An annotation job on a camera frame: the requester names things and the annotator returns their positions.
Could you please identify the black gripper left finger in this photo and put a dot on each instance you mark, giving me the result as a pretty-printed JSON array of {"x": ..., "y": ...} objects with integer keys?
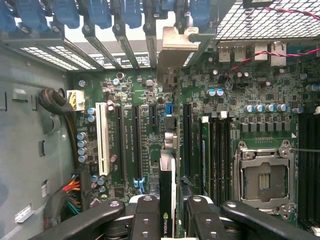
[{"x": 146, "y": 220}]

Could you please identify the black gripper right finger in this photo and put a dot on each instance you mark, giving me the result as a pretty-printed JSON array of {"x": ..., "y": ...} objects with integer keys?
[{"x": 207, "y": 222}]

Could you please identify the black RAM slot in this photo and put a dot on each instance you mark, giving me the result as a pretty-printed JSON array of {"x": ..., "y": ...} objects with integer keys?
[
  {"x": 228, "y": 160},
  {"x": 221, "y": 160},
  {"x": 213, "y": 160}
]

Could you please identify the green RAM stick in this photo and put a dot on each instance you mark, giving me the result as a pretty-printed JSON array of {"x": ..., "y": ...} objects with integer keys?
[{"x": 205, "y": 155}]

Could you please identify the metal CPU socket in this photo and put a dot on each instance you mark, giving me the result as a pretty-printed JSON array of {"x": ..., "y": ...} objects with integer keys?
[{"x": 262, "y": 180}]

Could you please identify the long black expansion slot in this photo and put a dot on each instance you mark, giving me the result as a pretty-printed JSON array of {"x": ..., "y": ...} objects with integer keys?
[
  {"x": 188, "y": 140},
  {"x": 121, "y": 140},
  {"x": 137, "y": 140}
]

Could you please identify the white expansion slot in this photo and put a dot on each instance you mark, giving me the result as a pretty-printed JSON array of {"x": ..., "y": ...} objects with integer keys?
[{"x": 103, "y": 140}]

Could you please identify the short black expansion slot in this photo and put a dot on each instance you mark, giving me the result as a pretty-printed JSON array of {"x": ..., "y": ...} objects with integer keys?
[{"x": 153, "y": 115}]

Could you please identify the blue expansion slot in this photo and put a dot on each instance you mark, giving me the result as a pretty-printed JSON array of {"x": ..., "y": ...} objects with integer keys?
[{"x": 169, "y": 109}]

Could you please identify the thin socket locking lever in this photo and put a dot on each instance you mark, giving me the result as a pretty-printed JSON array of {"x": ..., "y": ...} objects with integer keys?
[{"x": 307, "y": 150}]

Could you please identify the green motherboard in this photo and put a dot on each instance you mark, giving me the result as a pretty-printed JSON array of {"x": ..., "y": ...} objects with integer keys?
[{"x": 262, "y": 95}]

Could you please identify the white power connector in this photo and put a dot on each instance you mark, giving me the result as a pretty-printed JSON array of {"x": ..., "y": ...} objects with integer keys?
[{"x": 76, "y": 100}]

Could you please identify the grey power supply unit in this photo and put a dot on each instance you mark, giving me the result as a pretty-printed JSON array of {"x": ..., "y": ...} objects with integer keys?
[{"x": 20, "y": 150}]

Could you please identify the black open PC case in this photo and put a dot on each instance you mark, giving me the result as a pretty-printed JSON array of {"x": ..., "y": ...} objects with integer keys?
[{"x": 262, "y": 27}]

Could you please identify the blue card retention clip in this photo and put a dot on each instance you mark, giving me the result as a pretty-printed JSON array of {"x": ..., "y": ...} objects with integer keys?
[
  {"x": 66, "y": 13},
  {"x": 132, "y": 13},
  {"x": 100, "y": 13},
  {"x": 31, "y": 15},
  {"x": 200, "y": 13}
]

